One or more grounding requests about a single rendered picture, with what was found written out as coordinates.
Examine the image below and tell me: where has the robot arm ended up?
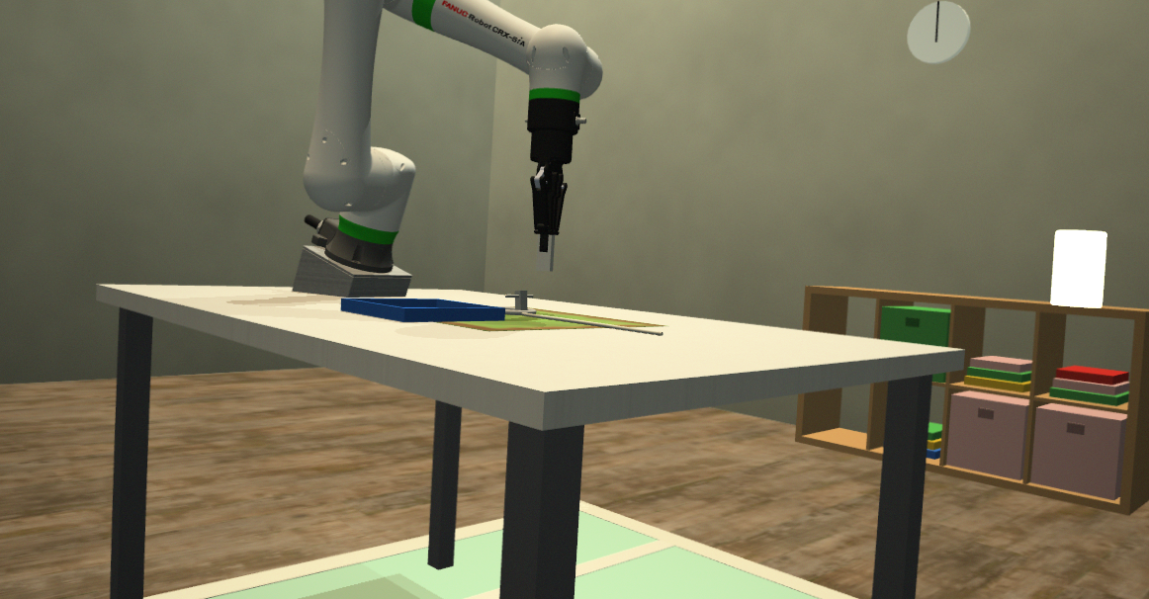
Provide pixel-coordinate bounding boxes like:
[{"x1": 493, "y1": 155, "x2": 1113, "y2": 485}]
[{"x1": 304, "y1": 0, "x2": 603, "y2": 272}]

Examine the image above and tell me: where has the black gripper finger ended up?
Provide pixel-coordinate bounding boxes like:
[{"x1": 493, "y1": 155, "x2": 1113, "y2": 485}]
[
  {"x1": 552, "y1": 174, "x2": 568, "y2": 271},
  {"x1": 530, "y1": 167, "x2": 560, "y2": 271}
]

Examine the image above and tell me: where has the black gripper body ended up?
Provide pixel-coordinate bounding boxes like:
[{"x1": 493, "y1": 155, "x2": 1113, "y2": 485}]
[{"x1": 530, "y1": 131, "x2": 573, "y2": 192}]

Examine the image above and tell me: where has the blue square tray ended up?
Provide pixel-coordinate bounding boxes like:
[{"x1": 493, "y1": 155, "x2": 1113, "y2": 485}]
[{"x1": 340, "y1": 299, "x2": 506, "y2": 322}]

